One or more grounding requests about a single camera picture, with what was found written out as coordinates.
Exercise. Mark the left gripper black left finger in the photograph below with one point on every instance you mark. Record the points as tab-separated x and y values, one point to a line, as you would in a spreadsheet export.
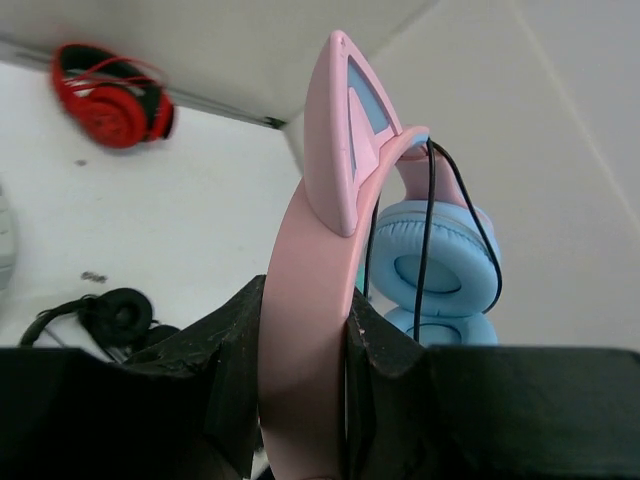
185	408

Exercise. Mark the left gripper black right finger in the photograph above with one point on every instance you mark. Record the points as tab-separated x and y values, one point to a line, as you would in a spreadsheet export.
486	412

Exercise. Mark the pink blue cat-ear headphones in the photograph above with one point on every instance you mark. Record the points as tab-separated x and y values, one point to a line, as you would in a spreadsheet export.
378	205

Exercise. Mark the small black headphones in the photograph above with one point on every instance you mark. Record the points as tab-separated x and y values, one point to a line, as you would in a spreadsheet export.
120	322

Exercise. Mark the grey white headphones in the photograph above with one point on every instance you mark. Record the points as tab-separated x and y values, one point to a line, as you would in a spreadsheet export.
8	243

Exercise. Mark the red black headphones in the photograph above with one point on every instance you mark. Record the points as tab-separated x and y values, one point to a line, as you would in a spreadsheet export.
110	114

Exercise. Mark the aluminium frame rail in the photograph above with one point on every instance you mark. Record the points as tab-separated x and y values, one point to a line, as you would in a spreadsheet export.
136	77

